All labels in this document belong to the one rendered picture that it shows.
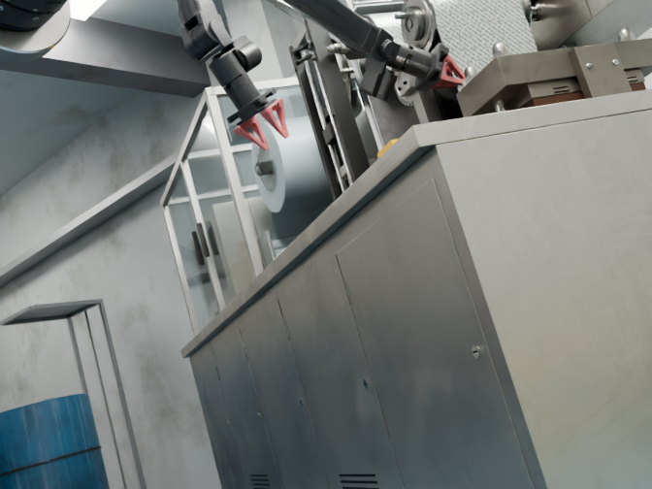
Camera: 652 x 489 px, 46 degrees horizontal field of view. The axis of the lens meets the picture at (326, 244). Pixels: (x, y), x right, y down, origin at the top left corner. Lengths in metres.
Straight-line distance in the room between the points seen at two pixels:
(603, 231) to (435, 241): 0.29
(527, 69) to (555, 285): 0.44
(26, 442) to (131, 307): 2.13
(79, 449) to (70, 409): 0.22
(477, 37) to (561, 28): 0.24
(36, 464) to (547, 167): 3.47
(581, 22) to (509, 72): 0.40
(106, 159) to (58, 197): 0.75
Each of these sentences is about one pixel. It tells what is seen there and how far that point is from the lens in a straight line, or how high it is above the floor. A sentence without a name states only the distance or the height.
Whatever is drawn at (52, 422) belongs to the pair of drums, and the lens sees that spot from 4.42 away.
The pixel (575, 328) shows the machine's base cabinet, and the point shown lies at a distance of 1.34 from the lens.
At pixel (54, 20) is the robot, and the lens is 1.13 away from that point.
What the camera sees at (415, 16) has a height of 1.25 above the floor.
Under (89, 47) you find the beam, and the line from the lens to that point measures 5.05.
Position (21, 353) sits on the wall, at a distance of 7.74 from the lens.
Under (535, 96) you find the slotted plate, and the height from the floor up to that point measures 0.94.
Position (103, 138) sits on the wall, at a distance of 6.53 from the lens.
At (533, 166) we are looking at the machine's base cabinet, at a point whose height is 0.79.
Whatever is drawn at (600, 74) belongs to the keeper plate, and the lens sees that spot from 1.62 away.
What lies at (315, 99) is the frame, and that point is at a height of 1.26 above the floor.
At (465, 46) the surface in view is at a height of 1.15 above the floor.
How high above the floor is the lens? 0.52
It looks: 11 degrees up
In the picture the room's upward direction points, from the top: 16 degrees counter-clockwise
